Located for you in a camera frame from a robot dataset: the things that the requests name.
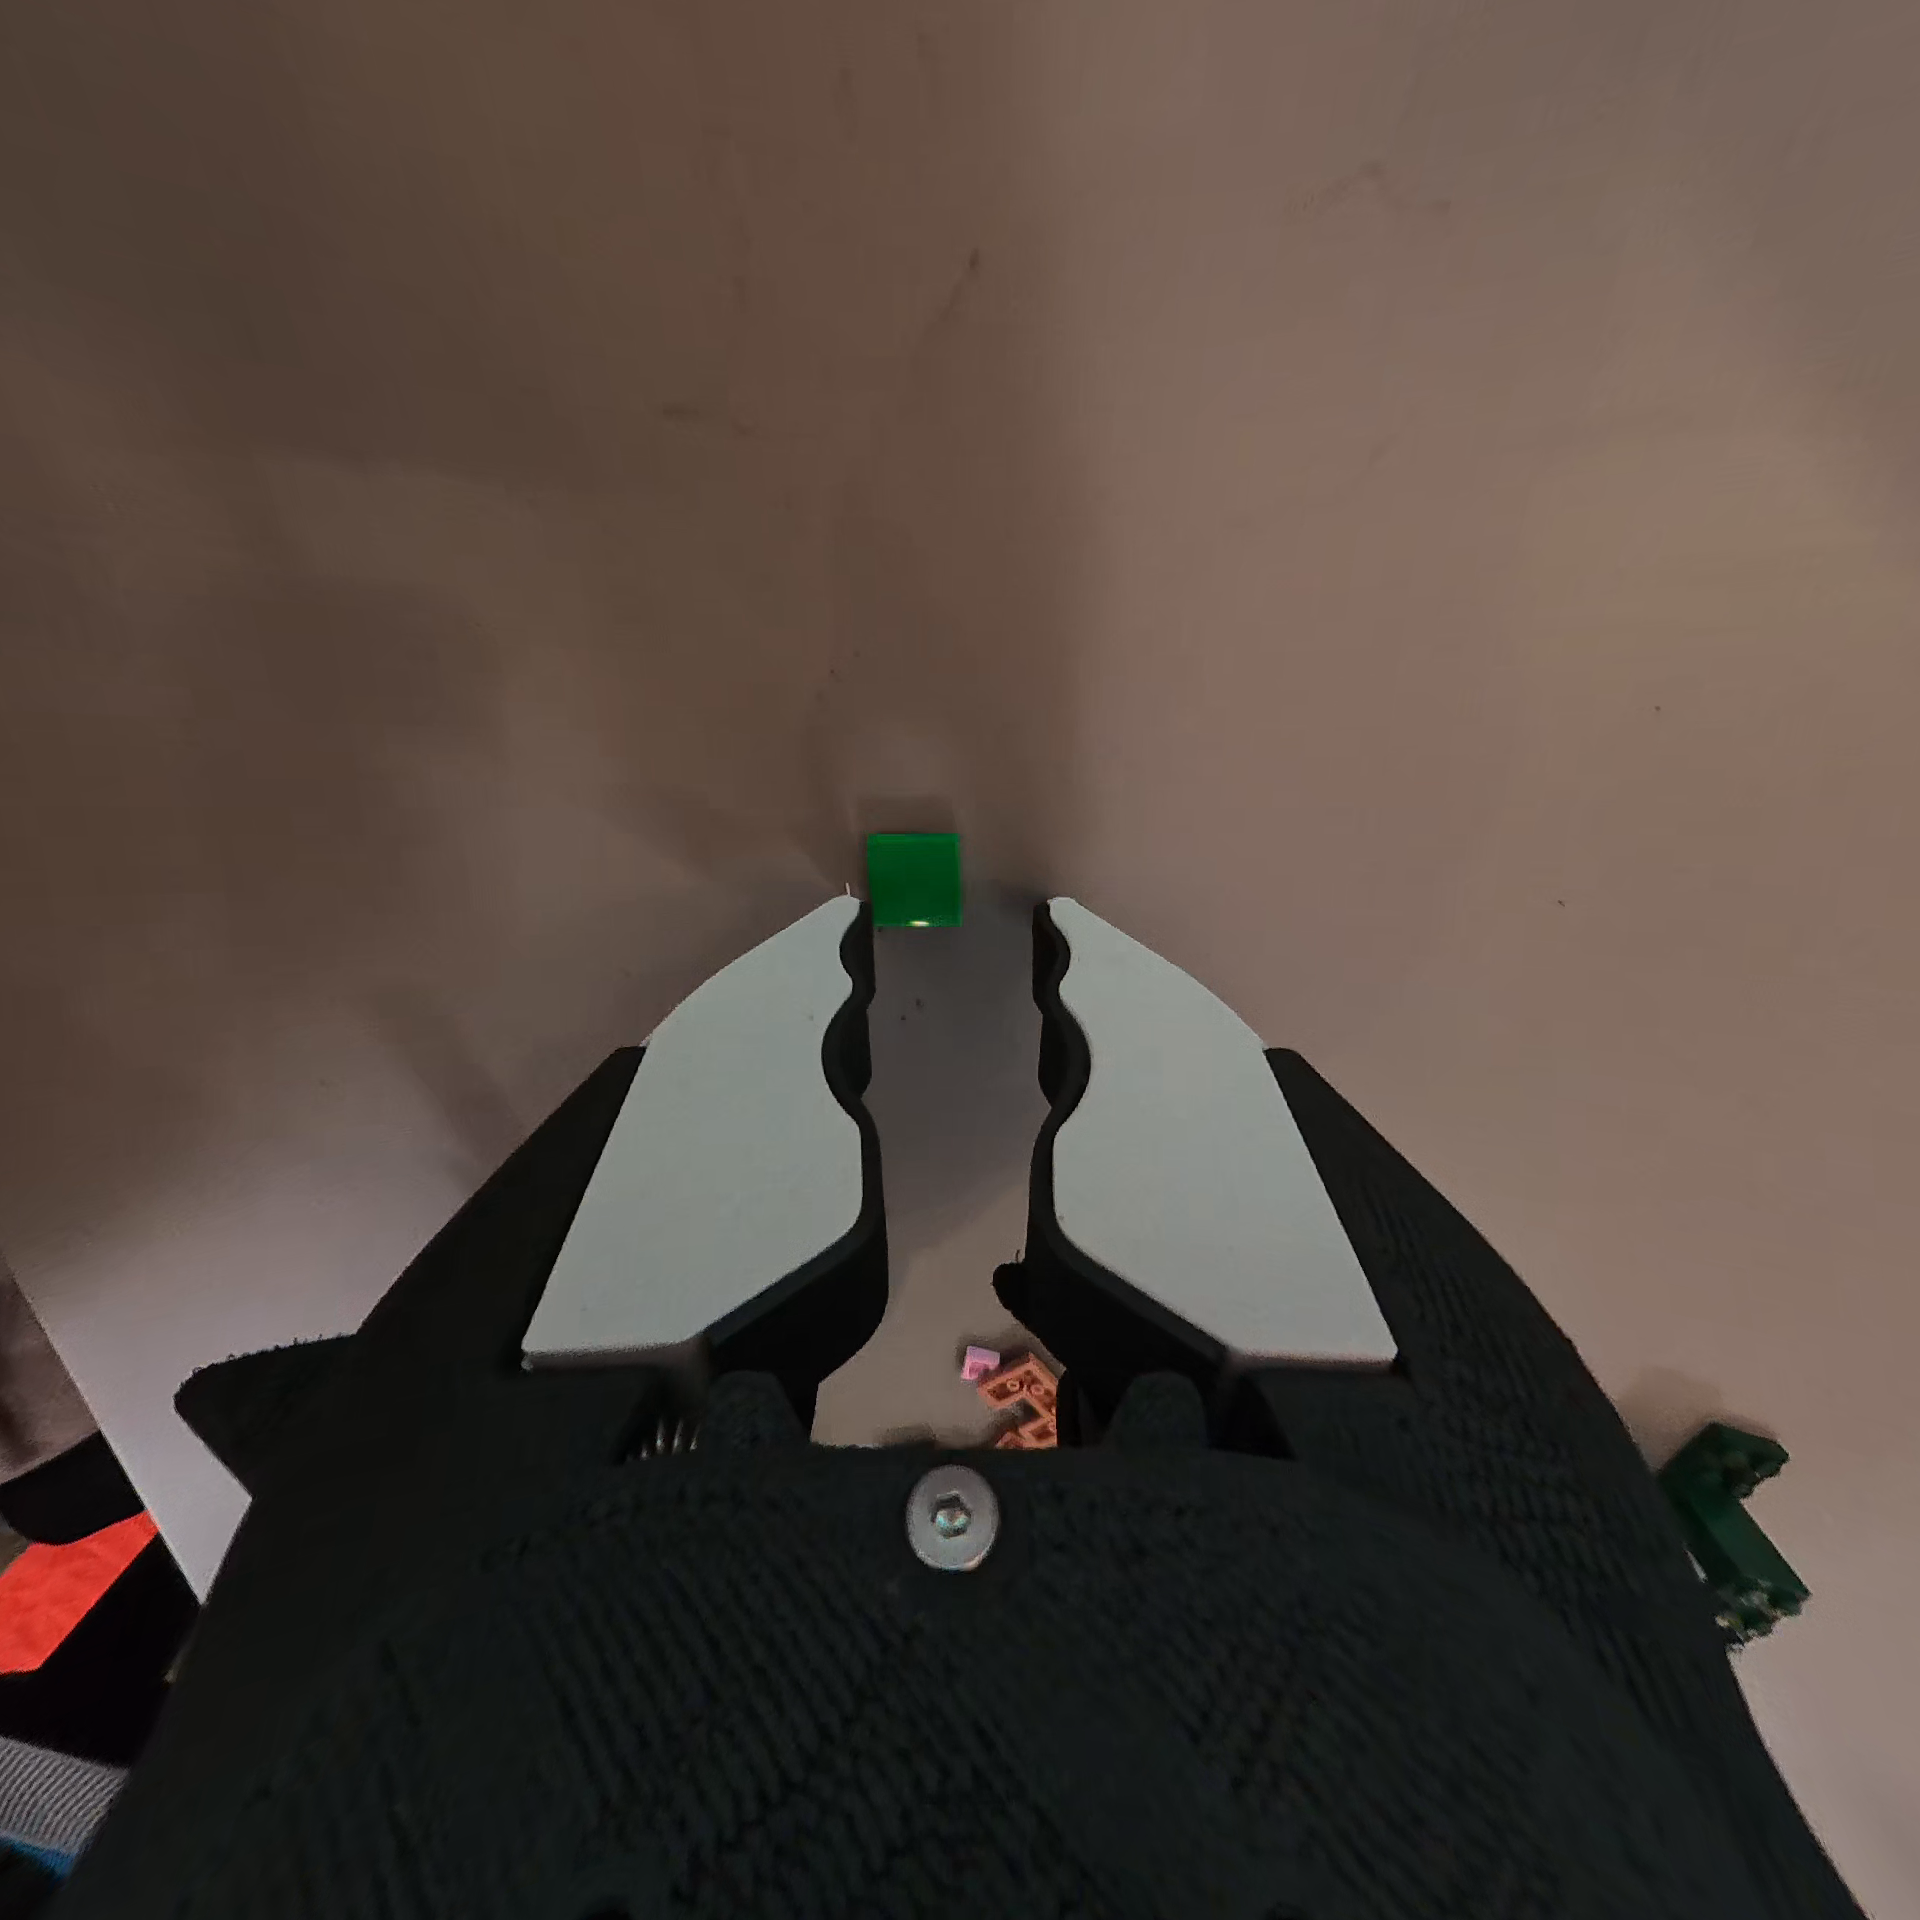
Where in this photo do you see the green smooth tile brick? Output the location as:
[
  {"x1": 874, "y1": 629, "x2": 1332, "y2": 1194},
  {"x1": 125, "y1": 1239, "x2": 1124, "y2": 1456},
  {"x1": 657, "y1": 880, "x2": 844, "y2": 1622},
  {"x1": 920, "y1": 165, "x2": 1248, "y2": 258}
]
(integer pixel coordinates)
[{"x1": 866, "y1": 832, "x2": 967, "y2": 931}]

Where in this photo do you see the tan bracket brick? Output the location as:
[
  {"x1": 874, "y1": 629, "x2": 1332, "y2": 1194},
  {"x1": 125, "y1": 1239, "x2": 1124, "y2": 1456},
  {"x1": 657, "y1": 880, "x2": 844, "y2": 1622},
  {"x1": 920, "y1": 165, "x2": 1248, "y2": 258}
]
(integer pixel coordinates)
[{"x1": 976, "y1": 1354, "x2": 1068, "y2": 1450}]

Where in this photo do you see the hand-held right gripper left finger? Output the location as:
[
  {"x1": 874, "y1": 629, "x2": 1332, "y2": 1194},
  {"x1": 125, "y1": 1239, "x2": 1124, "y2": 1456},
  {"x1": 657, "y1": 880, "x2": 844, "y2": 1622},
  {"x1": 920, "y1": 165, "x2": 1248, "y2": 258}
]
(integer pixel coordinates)
[{"x1": 518, "y1": 894, "x2": 890, "y2": 1376}]

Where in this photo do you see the dark green brick cluster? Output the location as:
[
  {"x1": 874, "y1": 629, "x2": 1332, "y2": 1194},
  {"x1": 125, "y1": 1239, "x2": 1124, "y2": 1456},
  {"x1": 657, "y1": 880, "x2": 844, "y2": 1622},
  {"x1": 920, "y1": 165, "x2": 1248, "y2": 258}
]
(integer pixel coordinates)
[{"x1": 1656, "y1": 1420, "x2": 1811, "y2": 1642}]

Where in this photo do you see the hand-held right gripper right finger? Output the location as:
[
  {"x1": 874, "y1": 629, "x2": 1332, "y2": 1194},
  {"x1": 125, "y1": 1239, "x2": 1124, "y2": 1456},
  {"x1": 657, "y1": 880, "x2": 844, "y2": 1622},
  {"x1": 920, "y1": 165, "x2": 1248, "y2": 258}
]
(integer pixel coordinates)
[{"x1": 1028, "y1": 894, "x2": 1402, "y2": 1376}]

